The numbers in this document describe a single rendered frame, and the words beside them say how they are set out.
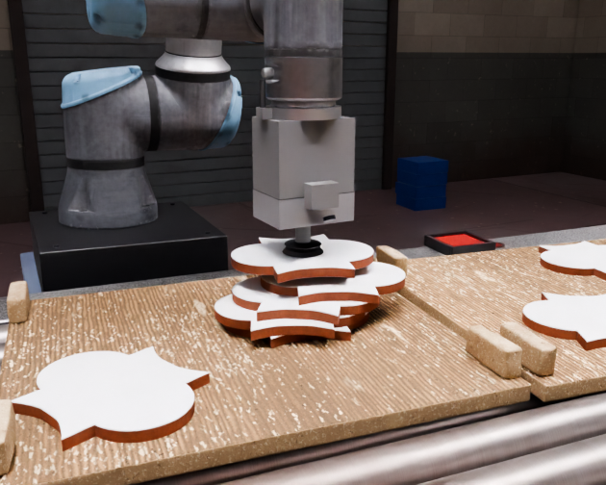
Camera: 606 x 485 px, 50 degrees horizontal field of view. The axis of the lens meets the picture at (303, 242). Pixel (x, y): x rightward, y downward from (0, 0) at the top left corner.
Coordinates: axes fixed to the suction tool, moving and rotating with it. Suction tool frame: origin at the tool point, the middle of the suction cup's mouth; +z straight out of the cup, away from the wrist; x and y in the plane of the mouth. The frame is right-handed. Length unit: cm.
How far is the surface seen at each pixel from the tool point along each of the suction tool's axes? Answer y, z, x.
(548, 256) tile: 35.0, 3.9, -1.4
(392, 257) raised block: 14.2, 2.5, 3.7
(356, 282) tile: 2.8, 0.8, -6.1
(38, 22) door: 31, -44, 462
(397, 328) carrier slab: 5.5, 5.0, -9.5
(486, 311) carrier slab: 16.5, 4.9, -10.1
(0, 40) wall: 5, -32, 466
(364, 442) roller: -5.7, 7.7, -21.0
